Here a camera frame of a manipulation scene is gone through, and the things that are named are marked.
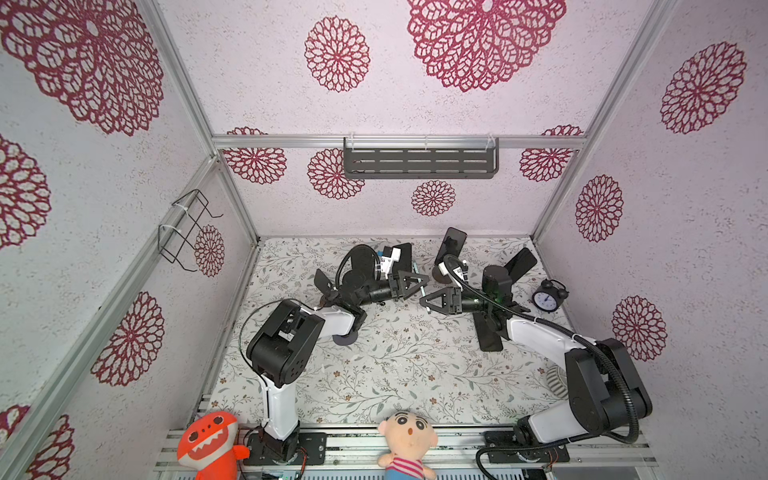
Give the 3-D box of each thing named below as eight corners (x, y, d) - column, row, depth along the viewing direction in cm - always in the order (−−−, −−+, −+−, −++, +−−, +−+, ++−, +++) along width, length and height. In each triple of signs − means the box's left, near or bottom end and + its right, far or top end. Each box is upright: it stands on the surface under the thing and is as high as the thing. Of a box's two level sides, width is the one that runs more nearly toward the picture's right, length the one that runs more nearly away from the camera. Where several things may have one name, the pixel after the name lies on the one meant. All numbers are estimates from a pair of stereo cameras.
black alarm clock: (546, 316, 100) (561, 299, 93) (528, 300, 105) (539, 283, 97) (557, 308, 102) (571, 291, 95) (538, 293, 107) (550, 275, 99)
